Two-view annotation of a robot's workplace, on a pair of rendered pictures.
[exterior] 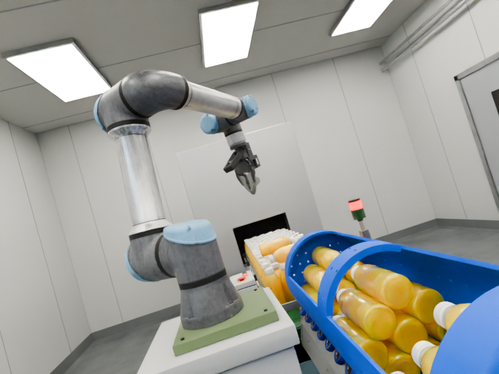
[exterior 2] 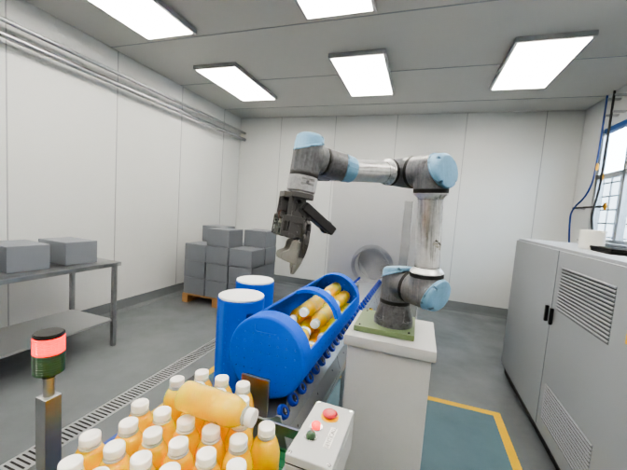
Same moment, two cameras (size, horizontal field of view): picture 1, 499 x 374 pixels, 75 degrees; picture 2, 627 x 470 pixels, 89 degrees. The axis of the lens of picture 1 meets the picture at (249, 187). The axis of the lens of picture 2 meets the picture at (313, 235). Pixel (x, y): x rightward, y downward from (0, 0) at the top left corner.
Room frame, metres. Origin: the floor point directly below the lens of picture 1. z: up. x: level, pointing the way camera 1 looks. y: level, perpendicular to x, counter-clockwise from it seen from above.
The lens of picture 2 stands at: (2.04, 0.39, 1.60)
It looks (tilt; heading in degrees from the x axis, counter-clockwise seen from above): 5 degrees down; 205
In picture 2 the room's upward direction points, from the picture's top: 4 degrees clockwise
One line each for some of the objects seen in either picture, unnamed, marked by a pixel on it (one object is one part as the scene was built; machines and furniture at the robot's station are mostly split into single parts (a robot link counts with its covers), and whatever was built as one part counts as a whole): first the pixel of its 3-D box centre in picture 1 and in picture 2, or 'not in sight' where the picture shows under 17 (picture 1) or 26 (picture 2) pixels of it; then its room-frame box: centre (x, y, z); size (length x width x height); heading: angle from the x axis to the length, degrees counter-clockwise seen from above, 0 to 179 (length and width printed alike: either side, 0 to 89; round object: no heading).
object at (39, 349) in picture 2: (355, 205); (48, 343); (1.64, -0.48, 1.23); 0.06 x 0.06 x 0.04
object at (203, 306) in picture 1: (207, 294); (394, 311); (0.79, 0.17, 1.22); 0.15 x 0.15 x 0.10
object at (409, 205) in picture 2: not in sight; (397, 317); (-0.29, 0.02, 0.85); 0.06 x 0.06 x 1.70; 6
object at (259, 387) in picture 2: not in sight; (256, 393); (1.23, -0.16, 0.99); 0.10 x 0.02 x 0.12; 96
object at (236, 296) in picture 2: not in sight; (242, 295); (0.48, -0.81, 1.03); 0.28 x 0.28 x 0.01
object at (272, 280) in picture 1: (275, 291); (264, 467); (1.45, 0.02, 0.99); 0.07 x 0.07 x 0.19
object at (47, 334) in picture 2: (358, 214); (48, 364); (1.64, -0.48, 1.18); 0.06 x 0.06 x 0.16
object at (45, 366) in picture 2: (358, 214); (48, 361); (1.64, -0.48, 1.18); 0.06 x 0.06 x 0.05
